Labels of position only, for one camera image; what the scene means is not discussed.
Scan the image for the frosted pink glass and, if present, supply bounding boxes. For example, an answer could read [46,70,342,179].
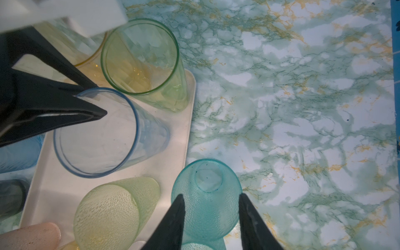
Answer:
[1,222,61,250]

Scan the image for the yellow glass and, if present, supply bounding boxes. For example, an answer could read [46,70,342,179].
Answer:
[34,21,110,88]

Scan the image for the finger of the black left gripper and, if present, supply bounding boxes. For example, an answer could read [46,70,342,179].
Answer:
[6,26,97,89]
[1,69,107,147]

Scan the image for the teal glass right lower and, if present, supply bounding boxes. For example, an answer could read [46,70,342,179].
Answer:
[181,238,226,250]

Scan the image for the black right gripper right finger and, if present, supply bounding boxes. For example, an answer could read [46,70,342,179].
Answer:
[239,193,283,250]

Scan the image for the olive clear small glass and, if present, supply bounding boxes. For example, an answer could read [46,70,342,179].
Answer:
[58,241,80,250]

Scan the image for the dark grey clear glass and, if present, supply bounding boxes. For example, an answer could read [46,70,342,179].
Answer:
[1,179,29,220]

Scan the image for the teal clear glass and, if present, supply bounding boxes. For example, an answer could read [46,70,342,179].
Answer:
[53,87,170,178]

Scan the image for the teal glass right upper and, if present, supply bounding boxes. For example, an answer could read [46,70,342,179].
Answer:
[171,159,242,242]

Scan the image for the blue clear glass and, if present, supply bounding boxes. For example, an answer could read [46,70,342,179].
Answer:
[1,134,44,174]

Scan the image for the green clear glass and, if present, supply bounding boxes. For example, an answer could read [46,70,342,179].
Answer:
[101,18,189,113]

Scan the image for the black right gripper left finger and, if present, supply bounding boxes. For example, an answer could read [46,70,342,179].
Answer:
[142,194,185,250]

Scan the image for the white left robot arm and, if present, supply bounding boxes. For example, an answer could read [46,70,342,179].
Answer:
[1,1,128,146]

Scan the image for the beige rectangular tray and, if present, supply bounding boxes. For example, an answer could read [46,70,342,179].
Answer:
[20,71,196,248]

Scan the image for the frosted light green glass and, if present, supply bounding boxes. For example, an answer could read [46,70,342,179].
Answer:
[73,177,160,250]

